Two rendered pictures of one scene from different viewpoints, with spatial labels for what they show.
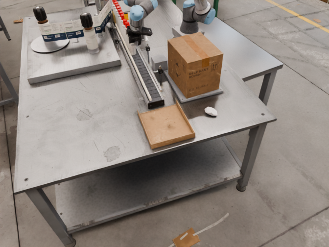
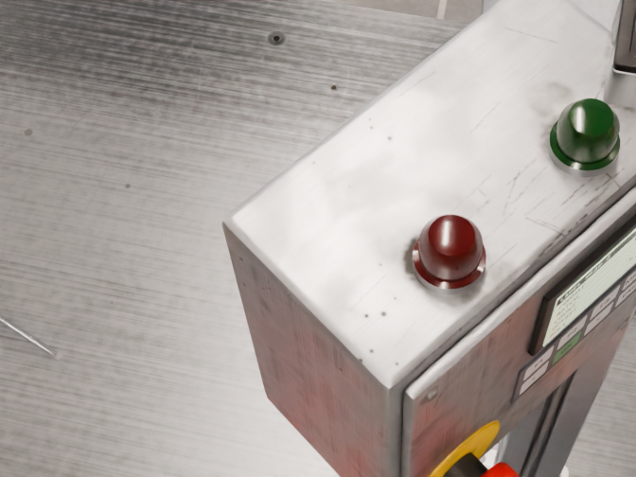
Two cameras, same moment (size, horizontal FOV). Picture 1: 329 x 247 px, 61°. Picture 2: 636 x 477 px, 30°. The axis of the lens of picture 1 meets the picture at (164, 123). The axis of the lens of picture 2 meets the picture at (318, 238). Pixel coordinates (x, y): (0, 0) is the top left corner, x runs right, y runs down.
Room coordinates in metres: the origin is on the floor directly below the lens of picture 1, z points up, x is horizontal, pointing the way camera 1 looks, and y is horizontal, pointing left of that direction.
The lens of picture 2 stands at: (2.17, 0.45, 1.86)
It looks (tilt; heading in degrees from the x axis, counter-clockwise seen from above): 62 degrees down; 306
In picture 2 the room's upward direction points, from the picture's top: 6 degrees counter-clockwise
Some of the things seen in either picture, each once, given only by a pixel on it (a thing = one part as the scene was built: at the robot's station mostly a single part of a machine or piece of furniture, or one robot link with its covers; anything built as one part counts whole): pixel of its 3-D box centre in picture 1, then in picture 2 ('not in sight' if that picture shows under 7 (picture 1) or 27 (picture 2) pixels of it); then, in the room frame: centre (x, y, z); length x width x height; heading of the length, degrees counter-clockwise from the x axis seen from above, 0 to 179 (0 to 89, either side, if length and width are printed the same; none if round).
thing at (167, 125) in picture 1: (165, 122); not in sight; (1.16, 0.00, 0.85); 0.30 x 0.26 x 0.04; 17
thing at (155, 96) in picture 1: (126, 41); not in sight; (2.12, 0.28, 0.86); 1.65 x 0.08 x 0.04; 17
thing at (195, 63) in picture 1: (193, 64); not in sight; (1.55, -0.21, 0.99); 0.30 x 0.24 x 0.27; 21
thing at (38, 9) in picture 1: (44, 25); not in sight; (2.11, 0.91, 1.04); 0.09 x 0.09 x 0.29
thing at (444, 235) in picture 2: not in sight; (450, 247); (2.24, 0.27, 1.49); 0.03 x 0.03 x 0.02
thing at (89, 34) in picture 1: (89, 33); not in sight; (1.97, 0.53, 1.03); 0.09 x 0.09 x 0.30
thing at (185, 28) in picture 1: (189, 24); not in sight; (2.13, -0.24, 0.98); 0.15 x 0.15 x 0.10
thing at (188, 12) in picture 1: (191, 9); not in sight; (2.13, -0.25, 1.10); 0.13 x 0.12 x 0.14; 46
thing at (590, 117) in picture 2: not in sight; (587, 131); (2.21, 0.20, 1.49); 0.03 x 0.03 x 0.02
